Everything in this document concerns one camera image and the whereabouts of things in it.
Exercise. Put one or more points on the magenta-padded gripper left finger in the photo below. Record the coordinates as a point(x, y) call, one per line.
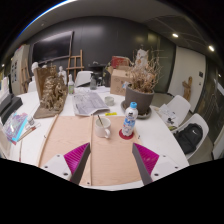
point(76, 159)

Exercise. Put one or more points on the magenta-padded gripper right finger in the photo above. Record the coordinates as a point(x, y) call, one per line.
point(146, 159)

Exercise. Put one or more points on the white blue-capped drink bottle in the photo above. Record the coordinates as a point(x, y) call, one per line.
point(130, 121)

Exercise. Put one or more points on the flat round red coaster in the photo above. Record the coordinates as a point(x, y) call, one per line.
point(122, 136)

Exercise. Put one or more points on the white mug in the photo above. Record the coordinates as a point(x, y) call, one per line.
point(101, 128)

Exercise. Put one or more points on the grey plant saucer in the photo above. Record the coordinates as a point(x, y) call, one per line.
point(146, 114)

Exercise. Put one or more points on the black backpack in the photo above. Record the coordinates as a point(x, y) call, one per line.
point(188, 138)

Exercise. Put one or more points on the stack of papers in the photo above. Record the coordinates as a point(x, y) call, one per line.
point(167, 115)

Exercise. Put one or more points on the yellow tape piece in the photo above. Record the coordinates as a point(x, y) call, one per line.
point(111, 114)

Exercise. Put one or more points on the wrapped newspaper bundle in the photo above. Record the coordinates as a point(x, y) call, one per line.
point(88, 103)

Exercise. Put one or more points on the grey pot with dried plant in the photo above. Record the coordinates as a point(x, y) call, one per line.
point(139, 98)

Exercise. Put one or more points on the white chair with papers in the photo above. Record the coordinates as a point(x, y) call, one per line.
point(181, 103)

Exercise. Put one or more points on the white chair with backpack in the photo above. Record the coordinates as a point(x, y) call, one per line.
point(200, 119)

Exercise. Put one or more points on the colourful book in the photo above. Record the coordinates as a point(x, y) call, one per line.
point(15, 128)

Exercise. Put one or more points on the golden carved sculpture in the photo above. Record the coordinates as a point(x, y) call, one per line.
point(51, 93)

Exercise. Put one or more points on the white spray bottle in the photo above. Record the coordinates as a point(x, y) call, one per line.
point(71, 86)

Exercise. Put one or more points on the empty white chair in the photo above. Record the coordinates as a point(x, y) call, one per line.
point(83, 78)

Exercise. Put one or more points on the carved wooden figure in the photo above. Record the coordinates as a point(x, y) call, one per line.
point(187, 88)

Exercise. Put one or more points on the cardboard box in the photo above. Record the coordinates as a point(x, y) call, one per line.
point(118, 81)

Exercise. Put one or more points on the black printer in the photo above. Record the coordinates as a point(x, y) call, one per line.
point(10, 106)

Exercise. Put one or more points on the small white statuette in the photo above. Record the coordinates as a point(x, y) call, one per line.
point(62, 74)

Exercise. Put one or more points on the wooden easel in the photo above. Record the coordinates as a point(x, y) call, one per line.
point(75, 63)

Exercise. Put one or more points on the red box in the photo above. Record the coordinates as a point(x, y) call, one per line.
point(120, 62)

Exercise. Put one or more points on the white cabinet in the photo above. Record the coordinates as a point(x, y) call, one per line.
point(18, 70)

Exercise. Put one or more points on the round ceiling light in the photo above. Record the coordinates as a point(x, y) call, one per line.
point(175, 35)
point(211, 48)

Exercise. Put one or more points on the long ceiling strip light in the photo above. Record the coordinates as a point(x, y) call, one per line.
point(40, 16)

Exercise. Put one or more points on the black wall screen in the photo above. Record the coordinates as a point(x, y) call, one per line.
point(51, 48)

